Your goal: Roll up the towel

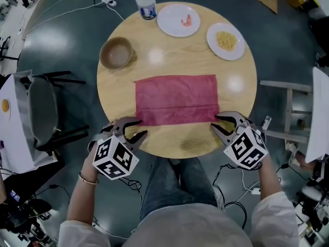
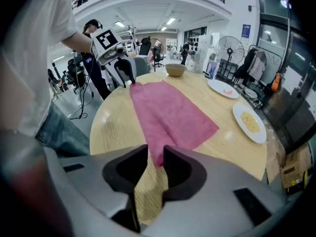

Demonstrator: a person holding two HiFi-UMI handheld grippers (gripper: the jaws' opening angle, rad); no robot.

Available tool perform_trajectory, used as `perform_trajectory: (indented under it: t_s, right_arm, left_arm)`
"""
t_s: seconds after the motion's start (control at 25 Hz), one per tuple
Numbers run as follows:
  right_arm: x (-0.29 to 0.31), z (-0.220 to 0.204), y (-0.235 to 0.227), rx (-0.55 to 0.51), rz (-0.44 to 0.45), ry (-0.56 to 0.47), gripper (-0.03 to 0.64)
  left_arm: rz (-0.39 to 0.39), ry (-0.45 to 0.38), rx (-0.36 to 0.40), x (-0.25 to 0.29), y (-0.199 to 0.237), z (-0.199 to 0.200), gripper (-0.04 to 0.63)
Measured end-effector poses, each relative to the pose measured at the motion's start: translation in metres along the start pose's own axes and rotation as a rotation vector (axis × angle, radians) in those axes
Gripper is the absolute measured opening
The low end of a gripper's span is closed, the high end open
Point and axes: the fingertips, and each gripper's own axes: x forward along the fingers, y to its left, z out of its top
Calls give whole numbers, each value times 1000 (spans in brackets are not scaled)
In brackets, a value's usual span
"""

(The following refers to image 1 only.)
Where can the white folding table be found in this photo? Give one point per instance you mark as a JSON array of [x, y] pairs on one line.
[[320, 117]]

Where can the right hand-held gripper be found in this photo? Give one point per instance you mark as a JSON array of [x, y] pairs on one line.
[[246, 148]]

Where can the clear plastic water bottle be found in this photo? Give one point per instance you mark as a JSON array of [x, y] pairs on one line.
[[145, 1]]

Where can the yellow noodles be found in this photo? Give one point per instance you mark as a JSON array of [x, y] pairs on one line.
[[226, 40]]

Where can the red cloth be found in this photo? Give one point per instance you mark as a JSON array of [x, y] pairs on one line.
[[177, 96]]

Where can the white power strip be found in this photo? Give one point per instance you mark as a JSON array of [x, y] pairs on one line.
[[108, 1]]

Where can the table with white tablecloth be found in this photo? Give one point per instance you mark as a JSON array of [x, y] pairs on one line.
[[13, 135]]

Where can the round wooden table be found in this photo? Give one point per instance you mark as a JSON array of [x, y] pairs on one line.
[[190, 60]]

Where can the grey chair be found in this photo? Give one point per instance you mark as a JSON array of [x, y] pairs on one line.
[[42, 107]]

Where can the pink shrimp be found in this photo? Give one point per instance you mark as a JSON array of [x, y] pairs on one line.
[[186, 20]]

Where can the orange fruit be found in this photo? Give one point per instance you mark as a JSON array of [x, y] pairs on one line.
[[5, 105]]

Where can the person's right forearm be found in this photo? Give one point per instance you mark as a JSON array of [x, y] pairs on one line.
[[268, 184]]

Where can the person's blue jeans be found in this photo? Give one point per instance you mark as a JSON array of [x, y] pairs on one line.
[[167, 186]]

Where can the white power adapter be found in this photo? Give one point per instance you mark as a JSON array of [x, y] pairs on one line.
[[255, 191]]

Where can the white round plate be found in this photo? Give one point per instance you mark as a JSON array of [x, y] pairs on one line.
[[171, 27], [225, 55]]

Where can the brown bowl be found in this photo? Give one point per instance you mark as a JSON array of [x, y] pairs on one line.
[[116, 53]]

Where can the small white plate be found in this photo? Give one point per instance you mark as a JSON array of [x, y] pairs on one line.
[[7, 116]]

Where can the person's left forearm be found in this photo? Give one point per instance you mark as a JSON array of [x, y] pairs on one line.
[[81, 199]]

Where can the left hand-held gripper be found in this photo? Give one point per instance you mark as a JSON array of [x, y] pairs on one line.
[[114, 158]]

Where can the person's white shirt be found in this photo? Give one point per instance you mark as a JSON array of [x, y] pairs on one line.
[[180, 225]]

